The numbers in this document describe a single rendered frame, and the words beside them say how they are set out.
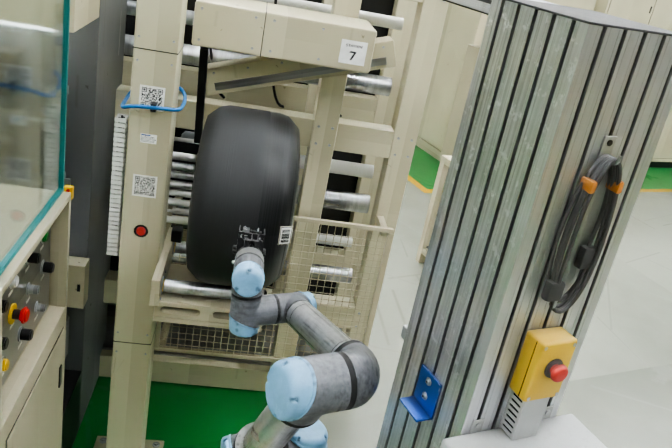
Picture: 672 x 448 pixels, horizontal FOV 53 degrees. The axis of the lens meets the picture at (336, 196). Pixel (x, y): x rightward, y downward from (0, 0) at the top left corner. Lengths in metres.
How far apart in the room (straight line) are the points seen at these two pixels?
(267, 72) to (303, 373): 1.42
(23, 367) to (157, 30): 1.00
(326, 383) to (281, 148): 0.93
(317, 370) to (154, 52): 1.15
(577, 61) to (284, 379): 0.77
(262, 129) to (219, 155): 0.17
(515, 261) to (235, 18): 1.42
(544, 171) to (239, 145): 1.12
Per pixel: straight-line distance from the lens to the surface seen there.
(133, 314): 2.48
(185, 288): 2.31
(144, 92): 2.15
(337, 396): 1.36
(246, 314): 1.68
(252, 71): 2.51
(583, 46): 1.14
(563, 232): 1.26
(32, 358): 2.02
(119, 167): 2.26
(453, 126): 6.85
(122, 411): 2.74
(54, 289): 2.19
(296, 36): 2.35
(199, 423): 3.18
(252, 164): 2.04
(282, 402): 1.36
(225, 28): 2.35
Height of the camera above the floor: 2.10
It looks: 22 degrees down
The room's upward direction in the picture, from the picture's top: 11 degrees clockwise
